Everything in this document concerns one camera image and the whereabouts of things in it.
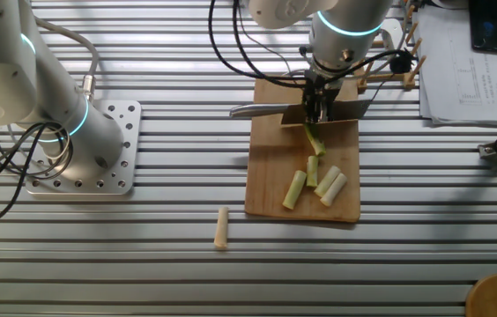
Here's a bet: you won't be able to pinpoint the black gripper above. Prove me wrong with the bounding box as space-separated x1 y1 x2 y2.
301 72 338 126

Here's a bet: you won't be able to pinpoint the steel cleaver knife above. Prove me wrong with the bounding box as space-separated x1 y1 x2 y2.
228 98 373 129

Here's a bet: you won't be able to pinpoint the dark green scallion stalk piece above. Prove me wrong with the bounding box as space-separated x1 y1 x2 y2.
303 122 327 158

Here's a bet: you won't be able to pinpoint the pale green scallion piece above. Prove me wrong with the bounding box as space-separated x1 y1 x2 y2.
313 165 343 198

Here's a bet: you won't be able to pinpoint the short white scallion piece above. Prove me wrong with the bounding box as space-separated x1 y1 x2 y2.
319 172 349 209

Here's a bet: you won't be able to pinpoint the wooden cutting board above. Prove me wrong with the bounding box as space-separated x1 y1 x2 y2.
244 77 361 224

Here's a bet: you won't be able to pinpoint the wooden knife rack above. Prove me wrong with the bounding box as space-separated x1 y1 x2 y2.
356 4 427 94

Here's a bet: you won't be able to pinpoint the white scallion root end piece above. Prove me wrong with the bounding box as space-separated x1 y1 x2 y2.
213 206 230 251

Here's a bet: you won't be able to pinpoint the white paper sheets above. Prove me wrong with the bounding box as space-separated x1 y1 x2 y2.
411 4 497 129

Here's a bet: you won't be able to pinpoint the black smartphone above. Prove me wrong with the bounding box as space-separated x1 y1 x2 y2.
468 0 497 54

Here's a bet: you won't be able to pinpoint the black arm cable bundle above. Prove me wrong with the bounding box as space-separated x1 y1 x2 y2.
207 0 418 90

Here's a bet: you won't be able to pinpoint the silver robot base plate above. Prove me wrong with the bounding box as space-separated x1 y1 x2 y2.
26 100 143 196

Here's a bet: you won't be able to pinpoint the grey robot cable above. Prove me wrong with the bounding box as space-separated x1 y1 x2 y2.
36 18 100 103

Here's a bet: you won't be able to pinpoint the black cables at robot base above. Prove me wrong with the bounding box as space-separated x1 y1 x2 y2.
0 122 74 227

